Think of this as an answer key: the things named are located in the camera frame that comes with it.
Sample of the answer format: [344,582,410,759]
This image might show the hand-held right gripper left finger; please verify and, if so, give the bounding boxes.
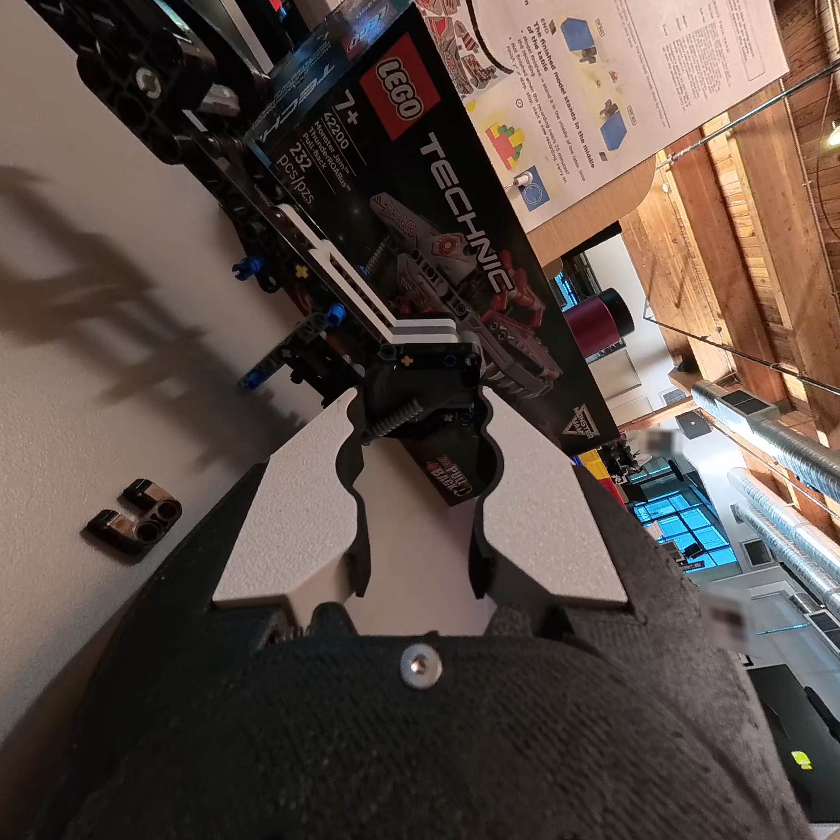
[211,387,375,622]

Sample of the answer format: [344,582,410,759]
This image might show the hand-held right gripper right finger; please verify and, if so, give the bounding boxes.
[469,387,631,626]

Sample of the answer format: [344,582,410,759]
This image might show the partly built brick chassis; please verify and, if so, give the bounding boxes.
[74,25,488,450]

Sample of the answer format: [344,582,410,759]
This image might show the blue lit window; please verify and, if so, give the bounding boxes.
[632,491,731,573]

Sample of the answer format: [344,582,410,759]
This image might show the black angled connector brick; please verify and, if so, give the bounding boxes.
[85,477,184,560]

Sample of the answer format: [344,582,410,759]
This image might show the maroon cylindrical bottle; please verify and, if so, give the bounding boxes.
[563,287,637,360]

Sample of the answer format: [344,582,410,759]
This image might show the black toy set box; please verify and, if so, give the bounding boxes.
[246,0,622,509]

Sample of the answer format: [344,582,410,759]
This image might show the thin metal ceiling pipe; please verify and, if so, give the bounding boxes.
[656,69,840,173]

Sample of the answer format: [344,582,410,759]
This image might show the silver air duct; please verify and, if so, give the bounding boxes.
[725,466,840,595]
[689,379,840,468]

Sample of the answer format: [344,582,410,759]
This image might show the white wall poster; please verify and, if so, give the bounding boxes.
[420,0,790,232]

